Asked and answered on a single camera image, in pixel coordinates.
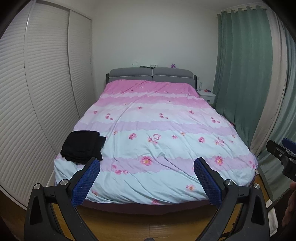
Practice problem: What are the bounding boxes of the beige curtain panel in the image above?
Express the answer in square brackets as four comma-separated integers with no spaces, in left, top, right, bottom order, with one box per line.
[250,8,287,156]

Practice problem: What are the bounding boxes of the white cloth on floor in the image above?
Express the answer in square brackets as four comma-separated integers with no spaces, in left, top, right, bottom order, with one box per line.
[265,199,278,237]

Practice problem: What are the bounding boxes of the pink floral duvet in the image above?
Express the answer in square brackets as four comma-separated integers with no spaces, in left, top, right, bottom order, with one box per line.
[53,79,258,205]

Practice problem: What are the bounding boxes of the white louvered wardrobe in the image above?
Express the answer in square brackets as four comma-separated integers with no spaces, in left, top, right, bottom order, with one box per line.
[1,1,96,208]

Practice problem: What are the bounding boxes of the black pants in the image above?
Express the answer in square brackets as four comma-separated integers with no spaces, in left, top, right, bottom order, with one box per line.
[60,131,106,165]

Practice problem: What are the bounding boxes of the green curtain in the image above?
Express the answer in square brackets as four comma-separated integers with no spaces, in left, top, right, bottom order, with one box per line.
[213,4,295,199]

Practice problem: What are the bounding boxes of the white nightstand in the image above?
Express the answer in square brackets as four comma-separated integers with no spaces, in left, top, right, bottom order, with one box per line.
[197,90,216,107]

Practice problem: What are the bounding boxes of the person right hand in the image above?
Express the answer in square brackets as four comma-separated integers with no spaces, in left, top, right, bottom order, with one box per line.
[281,182,296,227]

